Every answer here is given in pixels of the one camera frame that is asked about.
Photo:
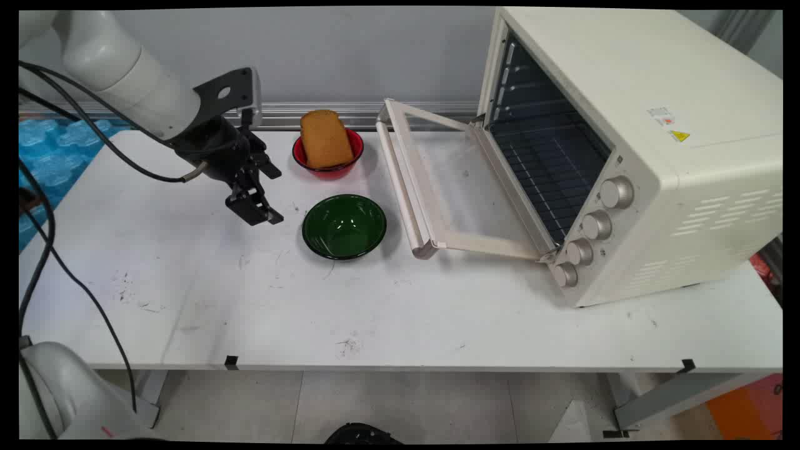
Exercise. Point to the blue bubble foam sheet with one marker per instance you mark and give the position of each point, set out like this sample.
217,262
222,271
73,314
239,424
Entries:
50,156

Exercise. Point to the red packet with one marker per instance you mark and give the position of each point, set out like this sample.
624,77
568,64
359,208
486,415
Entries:
765,272

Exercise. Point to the large silver oven knob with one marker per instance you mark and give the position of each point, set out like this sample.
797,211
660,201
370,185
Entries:
617,192

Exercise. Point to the cream toaster oven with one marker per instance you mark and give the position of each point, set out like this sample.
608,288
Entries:
687,156

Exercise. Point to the aluminium rail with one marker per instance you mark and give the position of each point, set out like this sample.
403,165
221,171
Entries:
375,112

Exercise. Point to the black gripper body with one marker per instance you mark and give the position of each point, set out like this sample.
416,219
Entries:
212,150

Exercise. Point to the white label sticker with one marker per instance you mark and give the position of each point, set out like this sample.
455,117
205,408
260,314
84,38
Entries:
660,115

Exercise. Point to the grey table leg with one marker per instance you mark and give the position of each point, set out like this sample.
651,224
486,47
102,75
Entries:
150,400
675,397

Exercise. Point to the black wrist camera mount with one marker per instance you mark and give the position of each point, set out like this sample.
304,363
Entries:
237,87

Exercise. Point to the black tape piece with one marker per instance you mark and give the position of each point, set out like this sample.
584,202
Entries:
232,362
688,366

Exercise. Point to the yellow warning sticker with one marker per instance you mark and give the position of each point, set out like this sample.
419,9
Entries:
680,135

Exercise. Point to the red bowl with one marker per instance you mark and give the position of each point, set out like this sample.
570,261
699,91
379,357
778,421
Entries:
350,159

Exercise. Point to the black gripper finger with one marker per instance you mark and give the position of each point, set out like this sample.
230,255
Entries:
253,206
269,164

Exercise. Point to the glass oven door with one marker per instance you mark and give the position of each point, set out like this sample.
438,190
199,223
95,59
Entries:
409,194

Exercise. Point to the green bowl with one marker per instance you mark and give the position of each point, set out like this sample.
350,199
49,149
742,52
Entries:
344,226

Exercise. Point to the brown bread slice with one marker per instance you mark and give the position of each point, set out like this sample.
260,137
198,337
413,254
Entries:
325,139

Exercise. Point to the orange box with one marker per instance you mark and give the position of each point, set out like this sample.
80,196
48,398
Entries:
750,409

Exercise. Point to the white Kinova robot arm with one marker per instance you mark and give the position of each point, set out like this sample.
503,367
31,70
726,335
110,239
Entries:
106,59

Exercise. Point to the black round object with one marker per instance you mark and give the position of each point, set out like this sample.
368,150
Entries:
362,434

